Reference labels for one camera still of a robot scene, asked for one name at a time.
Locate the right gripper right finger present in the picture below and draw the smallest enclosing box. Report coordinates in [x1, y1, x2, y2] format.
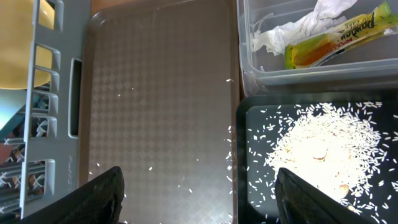
[275, 168, 371, 224]

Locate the black rectangular tray bin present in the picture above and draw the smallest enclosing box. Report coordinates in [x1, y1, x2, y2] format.
[236, 90, 397, 223]

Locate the dark brown serving tray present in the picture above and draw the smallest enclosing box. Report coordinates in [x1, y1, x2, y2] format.
[80, 0, 239, 223]

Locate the green orange snack wrapper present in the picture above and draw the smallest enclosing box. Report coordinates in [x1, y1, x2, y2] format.
[284, 1, 397, 70]

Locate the clear plastic bin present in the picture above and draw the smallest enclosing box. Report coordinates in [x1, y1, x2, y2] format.
[237, 0, 397, 96]

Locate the yellow round plate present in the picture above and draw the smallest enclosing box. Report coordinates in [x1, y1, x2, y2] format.
[1, 0, 55, 90]

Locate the grey plastic dish rack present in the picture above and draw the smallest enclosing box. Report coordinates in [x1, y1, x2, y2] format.
[1, 0, 91, 222]

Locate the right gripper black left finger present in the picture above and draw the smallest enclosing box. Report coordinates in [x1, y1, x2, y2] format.
[20, 166, 124, 224]

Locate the food scraps rice pile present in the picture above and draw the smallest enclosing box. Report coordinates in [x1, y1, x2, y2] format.
[247, 101, 398, 224]

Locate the light blue bowl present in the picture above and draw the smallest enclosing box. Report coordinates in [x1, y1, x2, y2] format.
[1, 89, 26, 129]

